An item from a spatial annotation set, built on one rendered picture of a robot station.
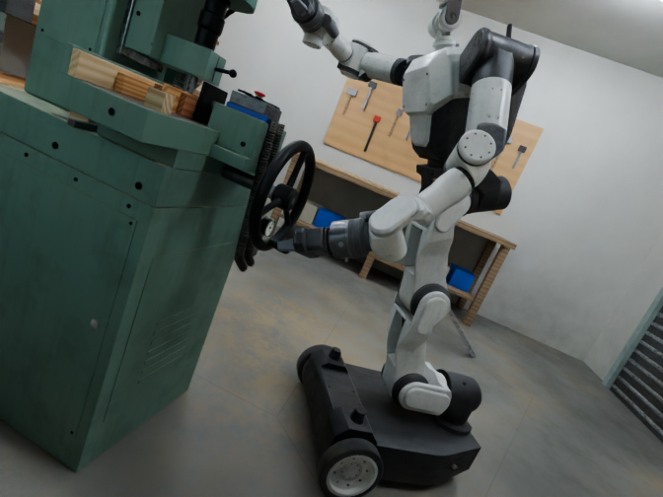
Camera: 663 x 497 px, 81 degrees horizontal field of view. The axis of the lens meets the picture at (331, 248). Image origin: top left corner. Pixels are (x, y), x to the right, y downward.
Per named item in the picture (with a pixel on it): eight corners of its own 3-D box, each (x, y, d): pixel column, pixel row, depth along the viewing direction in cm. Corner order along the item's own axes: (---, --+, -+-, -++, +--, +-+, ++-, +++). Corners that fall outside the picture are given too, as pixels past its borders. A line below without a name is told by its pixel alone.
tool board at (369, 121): (501, 214, 388) (545, 128, 369) (322, 142, 414) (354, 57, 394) (500, 214, 393) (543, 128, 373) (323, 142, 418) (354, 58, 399)
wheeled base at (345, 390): (420, 404, 185) (451, 346, 178) (482, 504, 137) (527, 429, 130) (297, 379, 166) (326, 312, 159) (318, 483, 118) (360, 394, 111)
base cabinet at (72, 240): (75, 475, 95) (153, 209, 79) (-83, 364, 107) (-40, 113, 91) (189, 390, 138) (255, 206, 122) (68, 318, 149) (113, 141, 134)
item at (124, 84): (120, 94, 79) (125, 74, 79) (112, 90, 80) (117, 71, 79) (254, 138, 136) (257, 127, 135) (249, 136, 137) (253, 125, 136)
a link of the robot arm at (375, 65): (365, 49, 153) (410, 59, 141) (352, 82, 156) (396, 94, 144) (348, 35, 144) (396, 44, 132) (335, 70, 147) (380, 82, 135)
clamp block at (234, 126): (250, 159, 88) (262, 120, 86) (201, 138, 91) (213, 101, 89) (276, 165, 102) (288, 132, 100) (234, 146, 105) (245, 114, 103)
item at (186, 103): (181, 115, 90) (186, 94, 89) (175, 113, 91) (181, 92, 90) (223, 129, 108) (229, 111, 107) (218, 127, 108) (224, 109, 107)
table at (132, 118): (182, 161, 67) (191, 127, 66) (52, 103, 73) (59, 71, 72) (302, 179, 125) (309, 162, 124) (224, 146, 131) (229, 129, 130)
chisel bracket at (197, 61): (201, 85, 94) (211, 49, 92) (156, 66, 97) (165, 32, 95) (218, 93, 101) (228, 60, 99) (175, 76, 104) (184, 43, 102)
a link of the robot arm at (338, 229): (292, 260, 83) (345, 255, 79) (291, 218, 84) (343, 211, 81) (313, 268, 94) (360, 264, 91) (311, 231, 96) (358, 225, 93)
